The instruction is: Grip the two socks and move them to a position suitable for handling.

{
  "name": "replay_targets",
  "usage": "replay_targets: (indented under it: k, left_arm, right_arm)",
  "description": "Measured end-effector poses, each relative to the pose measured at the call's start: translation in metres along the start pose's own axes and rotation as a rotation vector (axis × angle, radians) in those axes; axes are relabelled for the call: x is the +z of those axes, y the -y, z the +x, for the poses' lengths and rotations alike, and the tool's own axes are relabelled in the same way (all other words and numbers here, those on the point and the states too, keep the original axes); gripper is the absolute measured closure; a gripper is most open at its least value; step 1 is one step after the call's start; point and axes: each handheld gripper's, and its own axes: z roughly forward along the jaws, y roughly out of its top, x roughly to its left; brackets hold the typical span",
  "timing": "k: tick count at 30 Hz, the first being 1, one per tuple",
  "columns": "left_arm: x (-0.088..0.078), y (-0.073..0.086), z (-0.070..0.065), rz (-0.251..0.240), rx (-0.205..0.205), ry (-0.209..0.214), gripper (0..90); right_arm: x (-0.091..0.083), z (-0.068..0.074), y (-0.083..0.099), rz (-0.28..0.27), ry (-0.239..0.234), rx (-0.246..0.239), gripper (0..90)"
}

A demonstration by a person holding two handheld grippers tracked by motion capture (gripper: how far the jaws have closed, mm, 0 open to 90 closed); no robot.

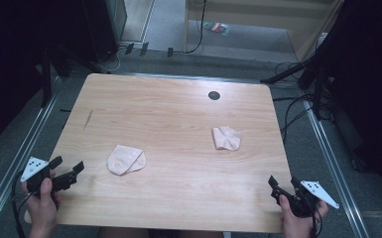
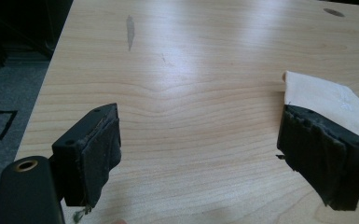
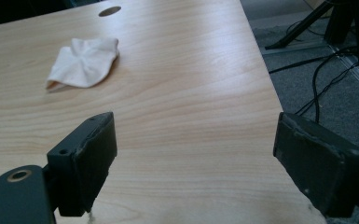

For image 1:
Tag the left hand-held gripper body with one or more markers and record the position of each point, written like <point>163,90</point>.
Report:
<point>33,168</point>

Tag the metal floor rail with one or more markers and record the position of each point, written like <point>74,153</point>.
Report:
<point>17,155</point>
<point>334,167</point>

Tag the black round table grommet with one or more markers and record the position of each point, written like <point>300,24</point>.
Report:
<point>214,95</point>

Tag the pink sock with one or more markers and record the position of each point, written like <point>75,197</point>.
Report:
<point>227,138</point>
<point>125,160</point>

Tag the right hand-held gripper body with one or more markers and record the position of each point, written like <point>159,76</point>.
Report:
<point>318,192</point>

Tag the person's left hand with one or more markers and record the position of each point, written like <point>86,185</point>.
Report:
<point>42,206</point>

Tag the black plug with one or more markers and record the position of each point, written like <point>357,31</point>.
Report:
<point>144,48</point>
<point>129,48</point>

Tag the black tripod stand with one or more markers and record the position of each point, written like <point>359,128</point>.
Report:
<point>316,74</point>

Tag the person's right hand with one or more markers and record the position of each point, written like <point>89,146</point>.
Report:
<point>298,224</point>

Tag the colourful packet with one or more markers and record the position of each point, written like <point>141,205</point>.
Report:
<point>217,27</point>

